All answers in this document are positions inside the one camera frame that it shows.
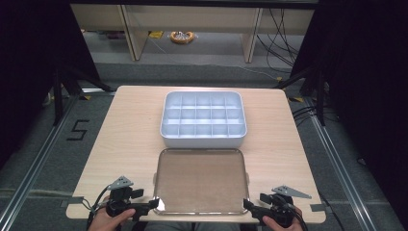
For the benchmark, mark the beige wooden furniture frame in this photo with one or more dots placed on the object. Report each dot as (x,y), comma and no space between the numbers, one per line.
(192,19)

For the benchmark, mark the person's right hand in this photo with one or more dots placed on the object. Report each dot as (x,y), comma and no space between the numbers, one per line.
(285,226)

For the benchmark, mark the yellow floor label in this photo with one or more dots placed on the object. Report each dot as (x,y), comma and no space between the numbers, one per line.
(156,34)

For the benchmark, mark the aluminium floor rail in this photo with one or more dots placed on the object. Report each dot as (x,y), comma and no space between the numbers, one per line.
(340,173)
(35,166)

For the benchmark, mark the grey tape strip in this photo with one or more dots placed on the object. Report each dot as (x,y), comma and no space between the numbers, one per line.
(73,201)
(318,207)

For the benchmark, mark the person's left hand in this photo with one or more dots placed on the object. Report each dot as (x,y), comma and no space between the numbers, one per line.
(107,221)

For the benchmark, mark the black metal stand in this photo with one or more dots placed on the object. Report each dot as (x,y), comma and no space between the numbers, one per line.
(316,93)
(64,93)

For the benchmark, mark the clear plastic box lid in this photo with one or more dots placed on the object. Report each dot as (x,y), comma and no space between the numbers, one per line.
(200,179)

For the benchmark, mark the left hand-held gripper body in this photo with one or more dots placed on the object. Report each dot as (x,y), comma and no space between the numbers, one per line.
(119,194)

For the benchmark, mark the white compartment storage box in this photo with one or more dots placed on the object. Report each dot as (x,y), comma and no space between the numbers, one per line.
(203,119)

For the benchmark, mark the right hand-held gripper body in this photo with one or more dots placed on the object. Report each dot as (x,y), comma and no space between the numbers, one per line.
(280,205)

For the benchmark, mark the black curtain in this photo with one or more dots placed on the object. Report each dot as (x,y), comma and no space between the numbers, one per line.
(32,64)
(369,80)

